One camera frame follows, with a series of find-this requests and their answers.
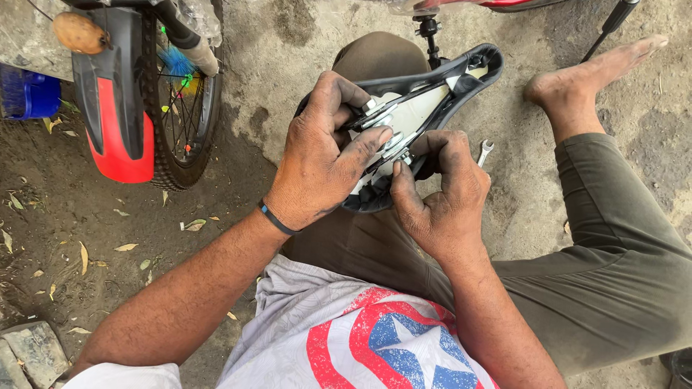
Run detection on small silver wrench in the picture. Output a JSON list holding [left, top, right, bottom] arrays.
[[476, 139, 495, 169]]

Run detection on black and blue wristband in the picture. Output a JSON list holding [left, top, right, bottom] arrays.
[[257, 199, 301, 236]]

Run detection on person's grey printed shirt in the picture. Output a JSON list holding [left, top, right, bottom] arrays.
[[61, 254, 501, 389]]

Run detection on red and black mudguard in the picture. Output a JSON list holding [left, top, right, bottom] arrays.
[[71, 6, 156, 184]]

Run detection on red bicycle frame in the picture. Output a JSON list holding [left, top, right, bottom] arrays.
[[378, 0, 569, 15]]

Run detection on plastic-wrapped bicycle fork leg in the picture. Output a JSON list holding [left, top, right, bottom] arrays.
[[154, 0, 223, 77]]

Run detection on blue brush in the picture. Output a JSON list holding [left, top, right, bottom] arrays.
[[0, 63, 62, 121]]

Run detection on bicycle wheel with knobby tyre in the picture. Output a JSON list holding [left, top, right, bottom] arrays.
[[141, 0, 226, 191]]

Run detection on person's right hand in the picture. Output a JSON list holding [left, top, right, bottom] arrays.
[[390, 130, 492, 263]]

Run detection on dark round container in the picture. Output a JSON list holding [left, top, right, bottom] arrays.
[[660, 348, 692, 389]]

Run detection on black metal rod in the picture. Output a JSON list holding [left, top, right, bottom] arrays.
[[581, 0, 641, 63]]

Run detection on grey stone block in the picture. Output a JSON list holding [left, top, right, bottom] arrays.
[[0, 321, 71, 389]]

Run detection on black bicycle saddle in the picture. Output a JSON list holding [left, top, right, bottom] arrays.
[[294, 43, 505, 214]]

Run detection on black seat post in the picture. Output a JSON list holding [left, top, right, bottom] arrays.
[[413, 13, 451, 69]]

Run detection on silver saddle clamp bolt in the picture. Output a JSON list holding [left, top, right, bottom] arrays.
[[359, 97, 418, 166]]

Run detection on person's bare right foot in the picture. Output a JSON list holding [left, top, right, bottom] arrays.
[[523, 35, 670, 144]]

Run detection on person's olive trousers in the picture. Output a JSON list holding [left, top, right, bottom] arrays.
[[281, 31, 692, 379]]

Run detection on brown rounded handle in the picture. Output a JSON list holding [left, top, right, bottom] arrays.
[[52, 12, 112, 55]]

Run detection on blue spoke brush ornament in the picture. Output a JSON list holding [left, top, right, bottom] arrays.
[[158, 45, 196, 77]]

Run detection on person's left hand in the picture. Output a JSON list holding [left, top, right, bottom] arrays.
[[262, 70, 394, 233]]

